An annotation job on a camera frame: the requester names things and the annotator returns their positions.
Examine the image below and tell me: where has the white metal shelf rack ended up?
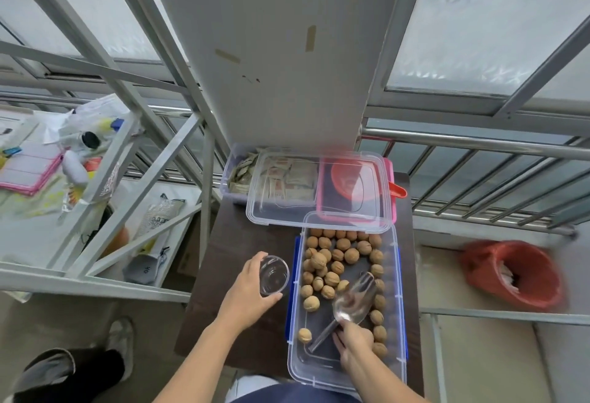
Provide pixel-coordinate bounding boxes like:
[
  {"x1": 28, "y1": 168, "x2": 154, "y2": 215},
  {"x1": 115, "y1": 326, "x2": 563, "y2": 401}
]
[{"x1": 0, "y1": 0, "x2": 218, "y2": 303}]

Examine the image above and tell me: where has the clear plastic box lid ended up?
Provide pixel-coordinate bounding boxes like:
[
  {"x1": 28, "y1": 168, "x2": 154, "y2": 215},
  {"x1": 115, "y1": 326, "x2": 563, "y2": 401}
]
[{"x1": 245, "y1": 150, "x2": 397, "y2": 235}]

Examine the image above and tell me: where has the clear box with blue clips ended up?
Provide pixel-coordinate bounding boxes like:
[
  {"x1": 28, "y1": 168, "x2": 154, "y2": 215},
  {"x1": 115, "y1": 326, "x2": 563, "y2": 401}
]
[{"x1": 285, "y1": 212, "x2": 409, "y2": 386}]

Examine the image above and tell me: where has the person's right forearm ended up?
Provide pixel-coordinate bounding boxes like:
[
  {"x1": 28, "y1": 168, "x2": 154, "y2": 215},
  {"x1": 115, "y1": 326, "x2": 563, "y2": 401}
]
[{"x1": 343, "y1": 356, "x2": 430, "y2": 403}]

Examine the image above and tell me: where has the red plastic scoop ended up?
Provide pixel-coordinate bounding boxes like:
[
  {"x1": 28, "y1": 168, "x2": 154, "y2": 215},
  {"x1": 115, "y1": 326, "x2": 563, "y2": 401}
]
[{"x1": 330, "y1": 161, "x2": 408, "y2": 204}]

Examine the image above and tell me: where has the white bottle with black cap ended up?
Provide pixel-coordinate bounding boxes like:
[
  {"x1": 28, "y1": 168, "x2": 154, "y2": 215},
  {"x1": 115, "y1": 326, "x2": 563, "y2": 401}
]
[{"x1": 59, "y1": 130, "x2": 102, "y2": 151}]

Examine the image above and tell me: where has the pile of small paper packets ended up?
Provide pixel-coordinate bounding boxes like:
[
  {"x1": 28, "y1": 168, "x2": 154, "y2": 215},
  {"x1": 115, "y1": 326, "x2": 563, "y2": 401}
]
[{"x1": 228, "y1": 151, "x2": 320, "y2": 202}]

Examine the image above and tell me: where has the person's left forearm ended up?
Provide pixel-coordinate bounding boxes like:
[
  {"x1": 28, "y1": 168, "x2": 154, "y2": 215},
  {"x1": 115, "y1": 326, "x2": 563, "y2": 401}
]
[{"x1": 153, "y1": 319, "x2": 241, "y2": 403}]

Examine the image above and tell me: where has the pink-edged writing board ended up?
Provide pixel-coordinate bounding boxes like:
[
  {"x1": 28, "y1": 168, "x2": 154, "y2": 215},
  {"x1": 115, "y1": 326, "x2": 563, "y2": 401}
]
[{"x1": 0, "y1": 141, "x2": 66, "y2": 196}]

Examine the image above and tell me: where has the person's left hand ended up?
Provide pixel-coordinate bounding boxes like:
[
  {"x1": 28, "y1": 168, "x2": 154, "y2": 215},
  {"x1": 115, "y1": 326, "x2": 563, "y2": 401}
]
[{"x1": 216, "y1": 252, "x2": 283, "y2": 332}]

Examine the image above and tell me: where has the steel window railing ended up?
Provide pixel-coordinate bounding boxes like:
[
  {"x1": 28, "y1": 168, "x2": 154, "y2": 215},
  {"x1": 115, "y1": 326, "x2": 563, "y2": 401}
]
[{"x1": 359, "y1": 127, "x2": 590, "y2": 238}]

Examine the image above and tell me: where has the clear plastic bag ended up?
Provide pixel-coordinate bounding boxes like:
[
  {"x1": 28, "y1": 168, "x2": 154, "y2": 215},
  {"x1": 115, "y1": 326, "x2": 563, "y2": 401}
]
[{"x1": 43, "y1": 93, "x2": 140, "y2": 152}]

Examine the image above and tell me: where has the clear box with purple clips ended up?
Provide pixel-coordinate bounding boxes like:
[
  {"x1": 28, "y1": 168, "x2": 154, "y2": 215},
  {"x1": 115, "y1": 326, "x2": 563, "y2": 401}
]
[{"x1": 220, "y1": 143, "x2": 322, "y2": 208}]

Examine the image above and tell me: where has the clear plastic cup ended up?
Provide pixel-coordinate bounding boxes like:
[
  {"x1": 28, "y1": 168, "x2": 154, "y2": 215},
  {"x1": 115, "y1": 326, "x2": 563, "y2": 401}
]
[{"x1": 258, "y1": 255, "x2": 290, "y2": 298}]

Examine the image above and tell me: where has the person's right hand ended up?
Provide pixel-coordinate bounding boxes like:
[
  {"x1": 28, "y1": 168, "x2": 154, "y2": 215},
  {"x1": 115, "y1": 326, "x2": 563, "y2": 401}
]
[{"x1": 332, "y1": 319, "x2": 375, "y2": 372}]

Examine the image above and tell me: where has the frosted glass window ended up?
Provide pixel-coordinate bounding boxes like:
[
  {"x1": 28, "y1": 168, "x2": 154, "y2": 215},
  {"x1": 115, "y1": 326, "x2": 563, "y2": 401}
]
[
  {"x1": 0, "y1": 0, "x2": 163, "y2": 63},
  {"x1": 386, "y1": 0, "x2": 590, "y2": 100}
]

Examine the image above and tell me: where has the person's white shoe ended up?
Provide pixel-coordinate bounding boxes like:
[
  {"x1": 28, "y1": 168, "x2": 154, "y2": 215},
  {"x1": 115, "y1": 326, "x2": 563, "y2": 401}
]
[{"x1": 106, "y1": 317, "x2": 136, "y2": 383}]

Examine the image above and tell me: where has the white plastic bottle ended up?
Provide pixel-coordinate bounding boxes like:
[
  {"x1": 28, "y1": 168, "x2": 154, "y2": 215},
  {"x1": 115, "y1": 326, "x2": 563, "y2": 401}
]
[{"x1": 62, "y1": 151, "x2": 89, "y2": 188}]

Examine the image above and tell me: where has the person's dark trouser leg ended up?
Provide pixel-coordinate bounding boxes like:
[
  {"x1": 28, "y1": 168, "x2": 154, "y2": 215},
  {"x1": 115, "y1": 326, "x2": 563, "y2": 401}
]
[{"x1": 8, "y1": 348, "x2": 126, "y2": 403}]

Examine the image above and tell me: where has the clear plastic scoop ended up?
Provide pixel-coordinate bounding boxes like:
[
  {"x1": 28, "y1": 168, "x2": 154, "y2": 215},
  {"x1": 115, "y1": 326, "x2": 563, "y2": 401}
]
[{"x1": 307, "y1": 272, "x2": 377, "y2": 354}]

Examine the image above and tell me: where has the pile of walnuts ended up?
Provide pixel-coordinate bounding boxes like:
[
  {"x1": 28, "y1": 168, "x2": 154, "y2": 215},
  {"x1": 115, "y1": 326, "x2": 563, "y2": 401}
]
[{"x1": 297, "y1": 228, "x2": 389, "y2": 358}]

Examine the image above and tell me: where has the printed plastic package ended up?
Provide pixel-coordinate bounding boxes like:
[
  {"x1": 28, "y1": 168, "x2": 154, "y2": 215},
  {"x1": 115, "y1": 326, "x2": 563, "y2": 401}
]
[{"x1": 133, "y1": 194, "x2": 186, "y2": 257}]

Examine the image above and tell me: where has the person's blue shirt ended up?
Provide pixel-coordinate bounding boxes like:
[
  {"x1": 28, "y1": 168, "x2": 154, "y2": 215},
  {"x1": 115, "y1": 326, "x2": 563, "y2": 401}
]
[{"x1": 225, "y1": 374, "x2": 353, "y2": 403}]

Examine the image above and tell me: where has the grey pouch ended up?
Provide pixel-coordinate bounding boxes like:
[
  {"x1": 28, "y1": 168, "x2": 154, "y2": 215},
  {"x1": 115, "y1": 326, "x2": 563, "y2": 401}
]
[{"x1": 123, "y1": 254, "x2": 163, "y2": 285}]

